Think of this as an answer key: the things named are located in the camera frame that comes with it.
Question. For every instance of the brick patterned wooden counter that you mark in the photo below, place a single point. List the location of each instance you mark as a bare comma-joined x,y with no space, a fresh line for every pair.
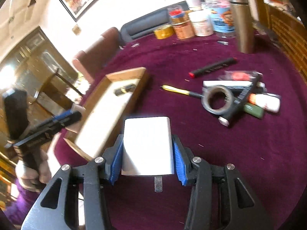
285,33

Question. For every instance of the copper label jar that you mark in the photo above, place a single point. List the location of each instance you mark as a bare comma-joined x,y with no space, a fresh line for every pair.
183,31

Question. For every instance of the yellow pen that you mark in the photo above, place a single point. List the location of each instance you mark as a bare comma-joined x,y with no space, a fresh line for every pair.
175,90

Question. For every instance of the dark wooden chair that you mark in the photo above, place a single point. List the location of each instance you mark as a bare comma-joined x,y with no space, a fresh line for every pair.
60,81

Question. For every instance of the black marker with red caps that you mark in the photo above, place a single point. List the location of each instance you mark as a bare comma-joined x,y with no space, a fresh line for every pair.
213,67

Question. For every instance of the brass switch plate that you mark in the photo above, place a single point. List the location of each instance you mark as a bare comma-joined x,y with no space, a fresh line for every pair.
76,29

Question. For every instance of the clear jar with red contents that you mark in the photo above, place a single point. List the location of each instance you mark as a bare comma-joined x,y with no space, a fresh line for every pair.
177,13

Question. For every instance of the dark green case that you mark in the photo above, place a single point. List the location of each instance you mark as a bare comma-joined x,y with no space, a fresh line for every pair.
254,111

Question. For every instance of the white glue tube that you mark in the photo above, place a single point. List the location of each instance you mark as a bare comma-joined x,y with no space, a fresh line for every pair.
266,101

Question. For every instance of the white flat box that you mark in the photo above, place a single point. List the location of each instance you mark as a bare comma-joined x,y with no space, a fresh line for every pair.
215,83

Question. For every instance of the yellow tape roll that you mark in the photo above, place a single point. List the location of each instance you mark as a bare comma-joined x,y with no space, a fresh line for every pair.
163,32

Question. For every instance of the red number candle packet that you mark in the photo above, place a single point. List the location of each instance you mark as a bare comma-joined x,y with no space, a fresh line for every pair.
239,76

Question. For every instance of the grey tape roll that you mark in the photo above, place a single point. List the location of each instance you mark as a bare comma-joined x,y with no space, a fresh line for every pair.
206,100

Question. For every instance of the black bar tool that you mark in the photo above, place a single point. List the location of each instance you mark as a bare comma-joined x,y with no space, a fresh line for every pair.
244,95

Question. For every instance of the grey sofa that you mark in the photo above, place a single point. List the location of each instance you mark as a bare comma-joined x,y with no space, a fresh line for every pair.
144,21

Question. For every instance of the white power adapter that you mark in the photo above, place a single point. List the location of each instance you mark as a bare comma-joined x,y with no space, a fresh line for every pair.
146,143

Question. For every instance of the person's left hand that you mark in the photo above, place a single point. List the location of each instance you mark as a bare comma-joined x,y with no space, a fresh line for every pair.
44,167

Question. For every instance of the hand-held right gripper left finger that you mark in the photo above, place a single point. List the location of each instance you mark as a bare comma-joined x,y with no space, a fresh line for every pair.
117,161

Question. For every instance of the blue label clear container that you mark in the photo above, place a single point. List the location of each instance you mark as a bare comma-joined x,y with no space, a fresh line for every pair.
221,19

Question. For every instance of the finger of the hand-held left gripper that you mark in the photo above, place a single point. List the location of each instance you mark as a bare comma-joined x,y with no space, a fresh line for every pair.
72,119
61,117

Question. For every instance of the cardboard tray box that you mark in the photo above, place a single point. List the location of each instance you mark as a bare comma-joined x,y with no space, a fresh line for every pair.
100,115

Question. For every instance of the steel thermos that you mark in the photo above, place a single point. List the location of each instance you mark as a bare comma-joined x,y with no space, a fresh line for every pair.
242,24

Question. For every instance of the small blue lighter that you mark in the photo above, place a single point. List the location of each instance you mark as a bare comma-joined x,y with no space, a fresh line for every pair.
222,42

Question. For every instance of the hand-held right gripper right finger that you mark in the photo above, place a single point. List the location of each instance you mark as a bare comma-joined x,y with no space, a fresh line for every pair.
179,161

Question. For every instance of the wooden glass cabinet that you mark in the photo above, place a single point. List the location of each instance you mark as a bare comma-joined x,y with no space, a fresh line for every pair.
31,60

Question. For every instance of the small black clip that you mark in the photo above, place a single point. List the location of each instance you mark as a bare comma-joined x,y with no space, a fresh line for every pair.
123,89

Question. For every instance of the purple tablecloth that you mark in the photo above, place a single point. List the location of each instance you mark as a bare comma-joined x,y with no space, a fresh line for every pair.
179,64

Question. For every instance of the brown upholstered chair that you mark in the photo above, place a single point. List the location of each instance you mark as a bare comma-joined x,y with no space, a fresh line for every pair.
96,55

